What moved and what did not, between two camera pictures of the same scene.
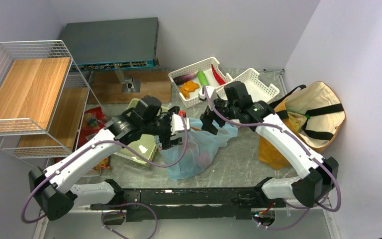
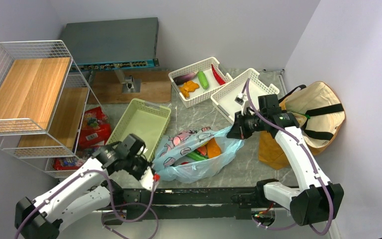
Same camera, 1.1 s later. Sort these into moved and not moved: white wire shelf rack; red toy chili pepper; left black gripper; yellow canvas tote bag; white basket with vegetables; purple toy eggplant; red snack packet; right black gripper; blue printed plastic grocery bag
Moved: blue printed plastic grocery bag; right black gripper; left black gripper
Not moved: white wire shelf rack; red toy chili pepper; white basket with vegetables; purple toy eggplant; yellow canvas tote bag; red snack packet
